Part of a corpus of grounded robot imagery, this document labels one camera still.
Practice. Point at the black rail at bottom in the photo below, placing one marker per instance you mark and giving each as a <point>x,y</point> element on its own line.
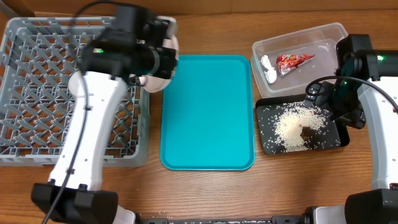
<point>282,219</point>

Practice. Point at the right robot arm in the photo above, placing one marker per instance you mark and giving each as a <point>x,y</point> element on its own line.
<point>366,79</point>

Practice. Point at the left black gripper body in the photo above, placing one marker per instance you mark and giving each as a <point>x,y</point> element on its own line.
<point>166,58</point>

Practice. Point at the white tissue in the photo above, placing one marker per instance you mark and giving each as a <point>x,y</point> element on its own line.
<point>270,72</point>

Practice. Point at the red snack wrapper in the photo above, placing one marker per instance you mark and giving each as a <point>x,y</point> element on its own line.
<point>289,62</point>

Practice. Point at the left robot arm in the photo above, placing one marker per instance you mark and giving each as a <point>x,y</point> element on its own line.
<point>73,192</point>

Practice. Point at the spilled white rice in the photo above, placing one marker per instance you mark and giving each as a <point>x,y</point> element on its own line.
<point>295,127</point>

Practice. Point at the teal plastic tray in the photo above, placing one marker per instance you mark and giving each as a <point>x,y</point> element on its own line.
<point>208,116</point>

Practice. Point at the clear plastic bin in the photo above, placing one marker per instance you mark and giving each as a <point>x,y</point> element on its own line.
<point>319,41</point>

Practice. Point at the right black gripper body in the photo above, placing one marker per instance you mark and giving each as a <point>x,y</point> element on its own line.
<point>321,97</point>

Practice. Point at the grey dishwasher rack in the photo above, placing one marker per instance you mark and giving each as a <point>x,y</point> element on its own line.
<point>37,105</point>

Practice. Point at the black plastic tray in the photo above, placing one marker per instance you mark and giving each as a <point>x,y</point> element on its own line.
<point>270,140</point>

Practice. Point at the white round plate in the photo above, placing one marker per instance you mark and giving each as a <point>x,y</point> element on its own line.
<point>155,84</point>

